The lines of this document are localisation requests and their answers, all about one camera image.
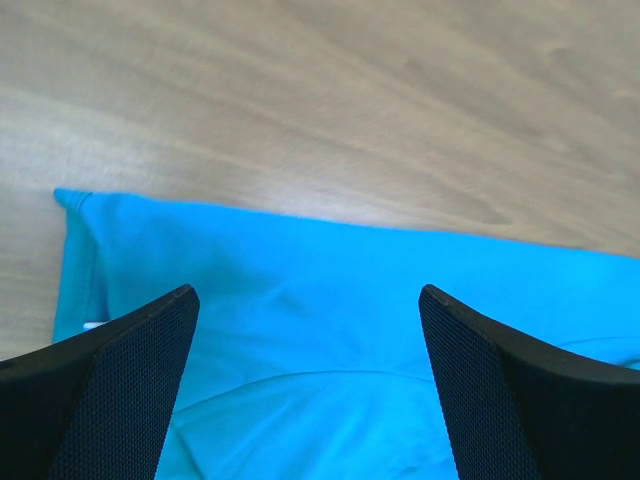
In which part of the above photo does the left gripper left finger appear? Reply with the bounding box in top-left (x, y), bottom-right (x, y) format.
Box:
top-left (1, 285), bottom-right (199, 479)

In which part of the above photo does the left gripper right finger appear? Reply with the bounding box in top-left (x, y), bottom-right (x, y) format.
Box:
top-left (419, 285), bottom-right (639, 479)

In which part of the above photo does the teal t shirt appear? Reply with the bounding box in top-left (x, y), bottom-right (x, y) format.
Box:
top-left (53, 189), bottom-right (639, 479)

